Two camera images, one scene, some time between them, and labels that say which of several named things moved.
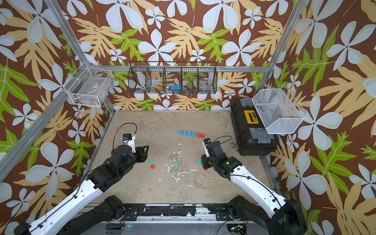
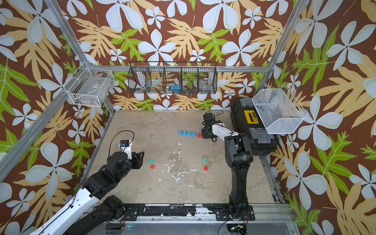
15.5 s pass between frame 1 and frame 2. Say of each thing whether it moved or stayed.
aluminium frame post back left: stayed
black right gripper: moved
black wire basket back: stayed
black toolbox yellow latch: stayed
